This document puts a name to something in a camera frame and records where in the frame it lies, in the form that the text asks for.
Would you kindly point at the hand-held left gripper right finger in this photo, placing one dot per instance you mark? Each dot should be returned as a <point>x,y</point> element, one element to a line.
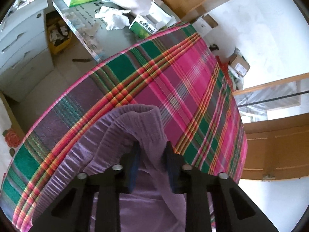
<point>171,171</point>

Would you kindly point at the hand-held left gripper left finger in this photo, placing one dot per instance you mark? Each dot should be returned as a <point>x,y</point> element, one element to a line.
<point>135,169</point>

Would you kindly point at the purple fleece pants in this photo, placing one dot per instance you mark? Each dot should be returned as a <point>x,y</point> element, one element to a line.
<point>149,130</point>

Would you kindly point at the plaid bed sheet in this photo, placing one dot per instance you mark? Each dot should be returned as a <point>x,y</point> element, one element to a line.
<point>181,82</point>

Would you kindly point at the wooden door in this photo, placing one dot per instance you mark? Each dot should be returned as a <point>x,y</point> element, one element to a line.
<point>277,149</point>

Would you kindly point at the clear plastic door curtain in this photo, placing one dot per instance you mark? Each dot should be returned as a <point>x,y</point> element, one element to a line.
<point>260,106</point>

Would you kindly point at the red packet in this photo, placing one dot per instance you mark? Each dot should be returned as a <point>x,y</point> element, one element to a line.
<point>223,69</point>

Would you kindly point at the black curtain strip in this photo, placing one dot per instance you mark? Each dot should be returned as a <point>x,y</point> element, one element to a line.
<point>270,99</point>

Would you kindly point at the labelled cardboard box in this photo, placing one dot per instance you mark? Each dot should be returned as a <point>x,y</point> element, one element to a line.
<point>239,66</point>

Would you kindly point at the rose printed white cloth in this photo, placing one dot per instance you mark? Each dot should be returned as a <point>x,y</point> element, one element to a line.
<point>13,135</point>

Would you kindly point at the printed top folding table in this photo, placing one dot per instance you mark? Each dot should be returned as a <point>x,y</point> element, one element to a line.
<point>108,41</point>

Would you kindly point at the black clip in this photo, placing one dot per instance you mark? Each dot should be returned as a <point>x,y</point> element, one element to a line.
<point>213,47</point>

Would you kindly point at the green medicine box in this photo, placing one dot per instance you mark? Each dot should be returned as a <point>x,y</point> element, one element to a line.
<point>142,26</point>

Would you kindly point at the yellow bin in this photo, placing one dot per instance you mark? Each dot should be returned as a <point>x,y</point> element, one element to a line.
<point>59,41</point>

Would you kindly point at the white open box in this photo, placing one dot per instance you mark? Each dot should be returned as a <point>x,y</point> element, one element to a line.
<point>205,24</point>

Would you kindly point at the crumpled white tissue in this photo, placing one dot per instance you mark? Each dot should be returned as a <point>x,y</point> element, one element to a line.
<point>113,18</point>

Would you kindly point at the white drawer cabinet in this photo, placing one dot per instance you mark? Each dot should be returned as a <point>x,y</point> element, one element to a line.
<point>21,48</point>

